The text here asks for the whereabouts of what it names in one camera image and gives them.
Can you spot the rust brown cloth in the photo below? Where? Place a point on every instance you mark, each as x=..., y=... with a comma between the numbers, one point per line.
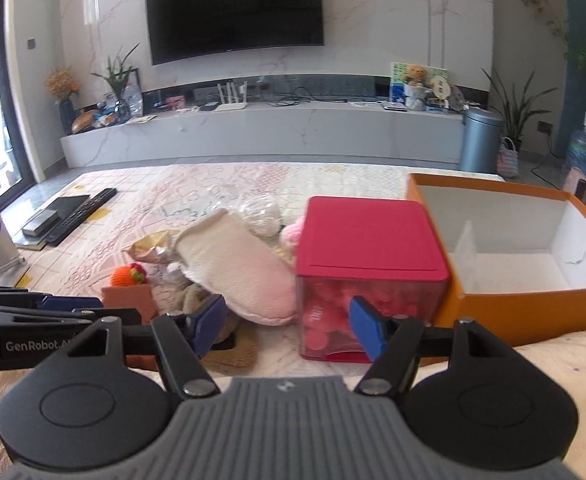
x=125, y=302

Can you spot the pink knitted toy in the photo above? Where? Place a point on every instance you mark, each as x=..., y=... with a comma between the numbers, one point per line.
x=290, y=237

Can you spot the foil snack packet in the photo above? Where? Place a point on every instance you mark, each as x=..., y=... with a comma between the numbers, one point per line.
x=150, y=247

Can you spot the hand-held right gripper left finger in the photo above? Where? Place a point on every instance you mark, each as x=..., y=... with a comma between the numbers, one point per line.
x=207, y=325

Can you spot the white marble television console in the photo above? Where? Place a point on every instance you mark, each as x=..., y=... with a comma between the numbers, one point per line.
x=273, y=132

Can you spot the grey metal trash can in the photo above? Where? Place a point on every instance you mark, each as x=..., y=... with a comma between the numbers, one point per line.
x=479, y=142

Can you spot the black tablet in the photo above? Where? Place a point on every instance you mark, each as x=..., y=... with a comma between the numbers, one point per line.
x=60, y=210

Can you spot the dried flowers in vase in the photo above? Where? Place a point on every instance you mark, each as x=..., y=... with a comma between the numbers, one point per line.
x=63, y=85

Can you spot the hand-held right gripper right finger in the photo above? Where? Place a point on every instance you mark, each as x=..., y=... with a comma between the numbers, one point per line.
x=365, y=327

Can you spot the hanging vine plant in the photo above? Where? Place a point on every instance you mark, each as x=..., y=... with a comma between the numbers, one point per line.
x=538, y=0

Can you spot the black television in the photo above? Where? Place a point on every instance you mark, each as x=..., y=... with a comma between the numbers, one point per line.
x=233, y=7

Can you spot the clear plastic bottle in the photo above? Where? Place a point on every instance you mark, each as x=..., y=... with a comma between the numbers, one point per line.
x=133, y=100

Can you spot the black remote control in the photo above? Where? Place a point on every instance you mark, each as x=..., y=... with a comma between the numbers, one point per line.
x=85, y=215

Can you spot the orange cardboard box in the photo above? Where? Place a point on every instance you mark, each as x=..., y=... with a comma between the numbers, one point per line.
x=503, y=280

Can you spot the green plant in vase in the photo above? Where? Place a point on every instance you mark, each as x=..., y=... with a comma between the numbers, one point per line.
x=118, y=80

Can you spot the orange knitted toy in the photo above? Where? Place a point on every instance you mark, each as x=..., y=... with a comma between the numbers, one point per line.
x=128, y=275

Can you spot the tall leafy floor plant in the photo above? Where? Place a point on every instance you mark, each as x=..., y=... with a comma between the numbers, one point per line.
x=515, y=105

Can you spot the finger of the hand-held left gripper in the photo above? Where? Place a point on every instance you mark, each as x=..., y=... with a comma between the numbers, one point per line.
x=70, y=303
x=115, y=316

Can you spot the white and pink mitten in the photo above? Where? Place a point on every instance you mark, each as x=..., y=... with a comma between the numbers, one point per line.
x=238, y=265

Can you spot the white router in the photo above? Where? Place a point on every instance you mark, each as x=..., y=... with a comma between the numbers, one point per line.
x=231, y=105

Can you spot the patterned quilt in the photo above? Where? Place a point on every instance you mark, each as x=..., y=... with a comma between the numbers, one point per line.
x=173, y=195

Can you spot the wall socket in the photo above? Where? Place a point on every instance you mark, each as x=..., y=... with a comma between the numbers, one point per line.
x=545, y=126

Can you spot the brown teddy bear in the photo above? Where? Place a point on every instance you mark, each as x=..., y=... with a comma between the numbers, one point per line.
x=415, y=82

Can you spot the pink stool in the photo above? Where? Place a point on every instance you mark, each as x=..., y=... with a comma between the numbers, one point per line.
x=575, y=182

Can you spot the grey flat box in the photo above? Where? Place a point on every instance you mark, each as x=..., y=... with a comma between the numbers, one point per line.
x=38, y=225

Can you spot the white fluffy plush toy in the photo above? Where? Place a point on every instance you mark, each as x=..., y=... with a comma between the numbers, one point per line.
x=260, y=215

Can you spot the woven pastel basket bag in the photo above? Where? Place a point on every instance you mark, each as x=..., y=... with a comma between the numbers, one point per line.
x=508, y=160

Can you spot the blue water jug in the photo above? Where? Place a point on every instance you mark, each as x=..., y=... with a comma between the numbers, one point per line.
x=580, y=152

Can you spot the white round face ornament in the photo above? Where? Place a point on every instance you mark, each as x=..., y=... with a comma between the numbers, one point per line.
x=440, y=87

